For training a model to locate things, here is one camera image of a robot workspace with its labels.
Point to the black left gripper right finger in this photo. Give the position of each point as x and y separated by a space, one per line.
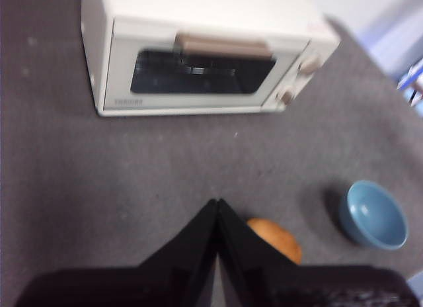
284 287

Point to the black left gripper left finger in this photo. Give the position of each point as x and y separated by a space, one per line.
158 284

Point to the brown potato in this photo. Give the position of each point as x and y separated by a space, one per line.
281 239

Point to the blue ceramic bowl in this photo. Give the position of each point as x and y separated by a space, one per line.
373 214

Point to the white toaster oven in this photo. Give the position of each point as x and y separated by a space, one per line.
205 12

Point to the beige round oven knob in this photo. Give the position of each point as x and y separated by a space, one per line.
309 63
287 96

